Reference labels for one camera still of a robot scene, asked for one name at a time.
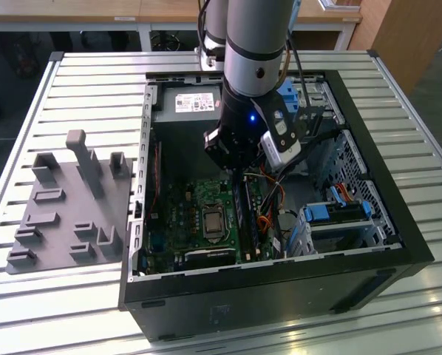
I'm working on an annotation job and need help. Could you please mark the silver CPU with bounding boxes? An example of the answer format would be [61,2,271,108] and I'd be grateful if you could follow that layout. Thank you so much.
[202,209,225,241]

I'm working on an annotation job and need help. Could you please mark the orange and blue wires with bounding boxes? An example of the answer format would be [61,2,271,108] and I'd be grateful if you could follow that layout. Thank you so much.
[331,183,359,205]

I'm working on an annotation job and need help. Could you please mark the green motherboard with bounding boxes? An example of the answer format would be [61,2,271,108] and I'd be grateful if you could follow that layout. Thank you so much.
[143,172,282,277]

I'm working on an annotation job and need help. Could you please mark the blue disk carrier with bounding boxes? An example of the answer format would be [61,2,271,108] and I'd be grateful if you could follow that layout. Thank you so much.
[276,78,300,116]

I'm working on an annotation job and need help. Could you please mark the hard disk in blue carrier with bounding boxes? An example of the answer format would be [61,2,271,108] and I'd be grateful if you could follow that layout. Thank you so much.
[302,201,372,225]

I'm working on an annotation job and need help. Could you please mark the grey parts rack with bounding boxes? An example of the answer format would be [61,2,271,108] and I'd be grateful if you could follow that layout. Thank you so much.
[6,129,139,276]

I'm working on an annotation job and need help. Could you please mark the orange flat data wire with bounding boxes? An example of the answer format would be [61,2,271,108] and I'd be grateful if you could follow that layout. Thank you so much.
[256,215,273,234]

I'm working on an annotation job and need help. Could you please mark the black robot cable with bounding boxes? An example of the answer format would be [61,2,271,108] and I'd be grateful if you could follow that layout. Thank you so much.
[284,27,320,125]

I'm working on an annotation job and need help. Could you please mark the grey metal disk bay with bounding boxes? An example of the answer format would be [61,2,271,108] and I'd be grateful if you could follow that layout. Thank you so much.
[285,201,389,260]

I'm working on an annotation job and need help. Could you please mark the black graphics card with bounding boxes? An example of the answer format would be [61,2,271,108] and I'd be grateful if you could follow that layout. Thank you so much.
[183,248,238,271]

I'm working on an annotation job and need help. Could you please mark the wooden cabinet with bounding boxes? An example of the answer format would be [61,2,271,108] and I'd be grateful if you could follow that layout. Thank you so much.
[348,0,442,98]

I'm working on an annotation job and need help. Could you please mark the black camera bracket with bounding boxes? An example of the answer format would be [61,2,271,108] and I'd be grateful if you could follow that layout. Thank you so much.
[251,92,300,151]

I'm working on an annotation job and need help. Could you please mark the wooden desk with white frame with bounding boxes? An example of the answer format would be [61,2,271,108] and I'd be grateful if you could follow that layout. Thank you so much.
[0,0,363,52]

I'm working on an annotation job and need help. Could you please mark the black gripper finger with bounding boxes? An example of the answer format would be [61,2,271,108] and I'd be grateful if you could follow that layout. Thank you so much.
[238,137,265,183]
[203,125,241,183]

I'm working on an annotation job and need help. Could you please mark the grey metal drive cage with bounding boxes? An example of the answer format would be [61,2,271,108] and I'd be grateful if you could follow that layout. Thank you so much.
[272,75,346,160]

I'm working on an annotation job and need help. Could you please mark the black wire bundle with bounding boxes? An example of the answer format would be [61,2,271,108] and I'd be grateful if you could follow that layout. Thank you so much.
[268,127,342,180]

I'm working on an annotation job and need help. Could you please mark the grey power supply unit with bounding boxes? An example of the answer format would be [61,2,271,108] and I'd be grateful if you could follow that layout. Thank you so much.
[152,83,229,179]

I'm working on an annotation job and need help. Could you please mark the black PC case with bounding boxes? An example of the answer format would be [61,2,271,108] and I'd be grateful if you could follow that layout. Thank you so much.
[118,69,435,343]

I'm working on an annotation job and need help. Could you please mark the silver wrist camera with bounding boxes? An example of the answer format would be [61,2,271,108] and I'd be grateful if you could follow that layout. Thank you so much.
[259,131,303,172]

